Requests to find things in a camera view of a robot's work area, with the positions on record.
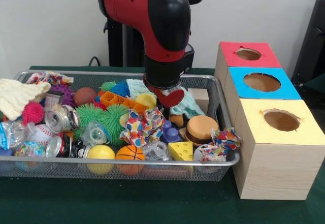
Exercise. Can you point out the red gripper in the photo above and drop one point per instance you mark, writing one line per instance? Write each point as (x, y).
(170, 97)

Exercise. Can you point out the mint green cloth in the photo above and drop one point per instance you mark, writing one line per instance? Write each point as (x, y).
(190, 106)

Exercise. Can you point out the cream yellow cloth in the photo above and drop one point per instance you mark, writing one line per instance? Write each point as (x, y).
(18, 96)

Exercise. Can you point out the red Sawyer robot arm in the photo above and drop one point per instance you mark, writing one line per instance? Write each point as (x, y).
(147, 16)

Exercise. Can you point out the clear mesh bin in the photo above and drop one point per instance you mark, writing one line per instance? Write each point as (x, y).
(101, 172)

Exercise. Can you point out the wooden box with three holes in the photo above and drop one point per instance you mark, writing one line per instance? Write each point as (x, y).
(274, 158)

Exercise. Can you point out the yellow ball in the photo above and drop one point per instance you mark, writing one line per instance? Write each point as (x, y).
(101, 155)
(145, 100)

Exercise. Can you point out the light wooden cube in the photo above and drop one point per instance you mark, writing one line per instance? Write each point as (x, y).
(199, 99)

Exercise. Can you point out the colourful patterned fabric toy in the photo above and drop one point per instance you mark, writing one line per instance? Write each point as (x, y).
(142, 127)

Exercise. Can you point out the small basketball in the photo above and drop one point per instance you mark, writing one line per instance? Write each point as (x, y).
(200, 129)

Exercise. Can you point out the orange yellow plastic toy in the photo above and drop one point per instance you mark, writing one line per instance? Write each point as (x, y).
(122, 102)

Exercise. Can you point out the yellow cone toy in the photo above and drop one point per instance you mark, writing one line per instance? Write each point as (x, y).
(181, 151)

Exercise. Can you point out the green spiky ball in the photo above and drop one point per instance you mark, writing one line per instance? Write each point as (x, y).
(89, 117)
(114, 122)

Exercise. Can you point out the colourful crinkled packet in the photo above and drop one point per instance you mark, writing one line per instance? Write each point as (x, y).
(218, 145)

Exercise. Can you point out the bright orange mini basketball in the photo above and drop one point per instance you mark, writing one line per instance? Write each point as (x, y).
(130, 155)

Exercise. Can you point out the brown toy football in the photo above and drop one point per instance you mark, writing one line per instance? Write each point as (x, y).
(84, 96)

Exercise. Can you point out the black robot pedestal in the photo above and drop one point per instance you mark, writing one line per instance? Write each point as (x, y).
(117, 46)

